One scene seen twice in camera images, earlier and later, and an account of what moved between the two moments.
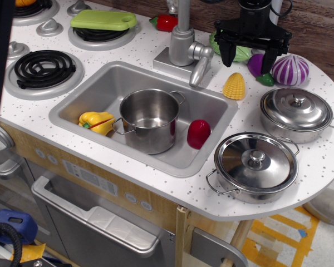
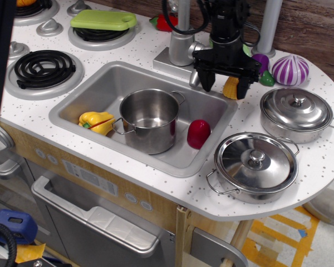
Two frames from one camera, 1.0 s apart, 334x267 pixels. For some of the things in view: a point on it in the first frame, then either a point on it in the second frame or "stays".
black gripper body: [253, 28] to [227, 58]
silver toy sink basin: [99, 87] stays
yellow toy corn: [234, 87] stays
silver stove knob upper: [49, 28] stays
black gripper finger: [227, 52] to [207, 79]
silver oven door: [92, 232] stays
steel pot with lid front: [254, 168] stays
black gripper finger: [270, 57] to [243, 86]
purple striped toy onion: [290, 70] stays
